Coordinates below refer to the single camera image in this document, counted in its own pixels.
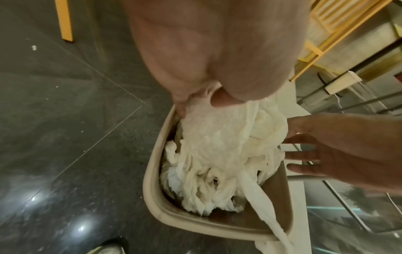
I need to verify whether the person's left hand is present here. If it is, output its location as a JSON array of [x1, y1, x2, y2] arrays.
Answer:
[[122, 0, 312, 118]]

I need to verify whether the yellow wooden chair leg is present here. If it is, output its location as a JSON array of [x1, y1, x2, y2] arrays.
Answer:
[[55, 0, 75, 42]]

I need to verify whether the person's right hand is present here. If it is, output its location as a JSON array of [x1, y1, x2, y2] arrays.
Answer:
[[283, 113, 402, 197]]

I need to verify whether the yellow wooden slatted rack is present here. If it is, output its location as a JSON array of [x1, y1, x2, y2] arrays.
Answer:
[[289, 0, 402, 82]]

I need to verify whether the white power adapter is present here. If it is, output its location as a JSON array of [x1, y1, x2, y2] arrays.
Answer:
[[325, 71, 363, 95]]

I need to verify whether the black cable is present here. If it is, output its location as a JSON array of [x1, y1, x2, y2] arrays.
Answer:
[[317, 72, 334, 95]]

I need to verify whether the white cable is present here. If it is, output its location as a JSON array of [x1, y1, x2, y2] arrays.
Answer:
[[333, 92, 347, 109]]

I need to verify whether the beige plastic waste bin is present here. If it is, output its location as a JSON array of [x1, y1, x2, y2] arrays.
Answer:
[[142, 103, 298, 243]]

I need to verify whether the pile of white crumpled tissues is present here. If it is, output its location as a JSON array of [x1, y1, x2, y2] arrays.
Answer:
[[160, 140, 249, 217]]

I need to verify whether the white tissue wad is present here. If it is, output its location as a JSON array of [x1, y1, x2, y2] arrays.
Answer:
[[180, 97, 295, 254]]

